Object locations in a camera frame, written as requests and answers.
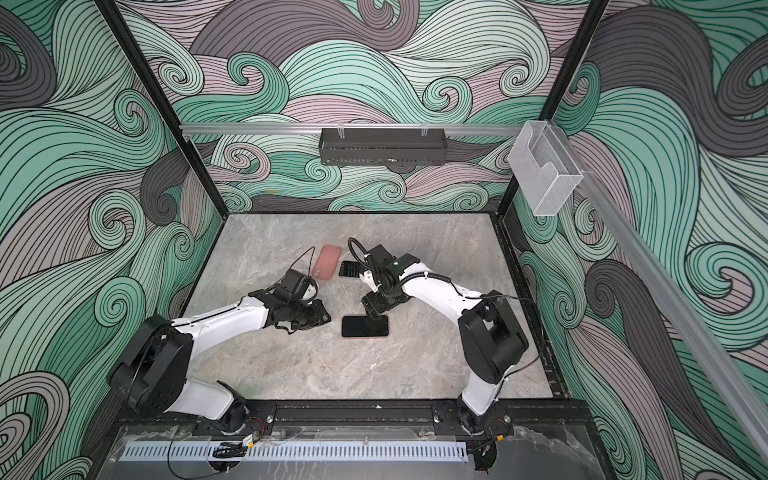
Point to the aluminium rail wall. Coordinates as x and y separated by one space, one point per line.
276 128
614 203

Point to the black wall tray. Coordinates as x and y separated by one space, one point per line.
346 146

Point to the pink phone case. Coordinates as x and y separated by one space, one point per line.
326 264
365 335

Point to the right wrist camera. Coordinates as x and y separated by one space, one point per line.
367 277

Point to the aluminium rail back wall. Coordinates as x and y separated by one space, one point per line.
276 128

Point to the white slotted cable duct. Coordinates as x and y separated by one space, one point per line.
377 451

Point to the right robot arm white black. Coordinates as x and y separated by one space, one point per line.
492 339

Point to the clear plastic wall holder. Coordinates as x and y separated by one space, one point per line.
545 166

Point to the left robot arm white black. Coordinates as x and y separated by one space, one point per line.
152 376

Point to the black phone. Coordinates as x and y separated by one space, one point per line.
365 326

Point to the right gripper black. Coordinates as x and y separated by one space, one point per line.
372 306

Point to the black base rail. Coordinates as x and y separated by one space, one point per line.
441 416

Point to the aluminium rail right wall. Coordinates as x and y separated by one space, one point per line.
614 203

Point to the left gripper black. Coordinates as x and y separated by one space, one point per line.
318 318

